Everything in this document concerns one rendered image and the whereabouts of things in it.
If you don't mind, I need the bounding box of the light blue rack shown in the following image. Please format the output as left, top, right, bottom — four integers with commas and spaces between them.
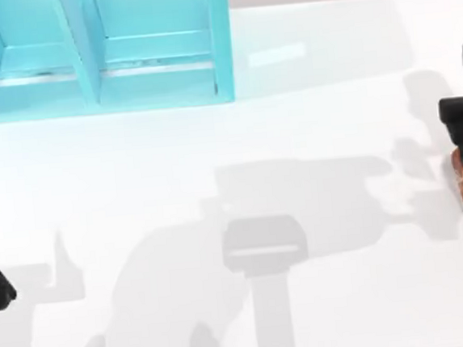
0, 0, 238, 124

